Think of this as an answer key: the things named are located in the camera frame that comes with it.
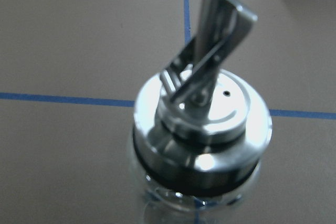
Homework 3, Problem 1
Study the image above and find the glass sauce dispenser bottle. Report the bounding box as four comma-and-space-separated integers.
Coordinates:
128, 0, 272, 223

